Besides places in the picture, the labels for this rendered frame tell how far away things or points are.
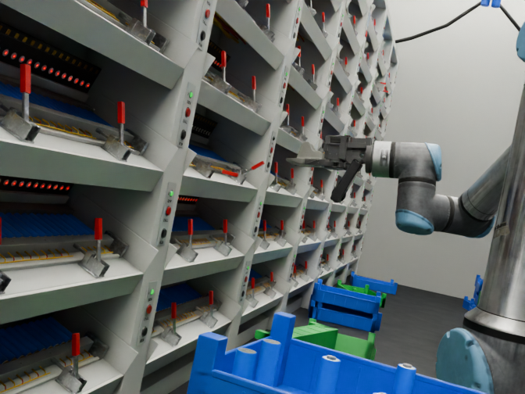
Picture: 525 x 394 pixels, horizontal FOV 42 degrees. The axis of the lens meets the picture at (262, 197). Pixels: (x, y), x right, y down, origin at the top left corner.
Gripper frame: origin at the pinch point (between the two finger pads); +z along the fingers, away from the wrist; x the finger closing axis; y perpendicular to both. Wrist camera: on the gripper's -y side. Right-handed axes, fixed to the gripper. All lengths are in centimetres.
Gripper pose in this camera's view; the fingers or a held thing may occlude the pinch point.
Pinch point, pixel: (292, 162)
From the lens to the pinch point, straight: 174.1
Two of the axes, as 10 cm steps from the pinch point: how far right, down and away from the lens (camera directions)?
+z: -9.7, -0.6, 2.4
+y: 0.7, -10.0, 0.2
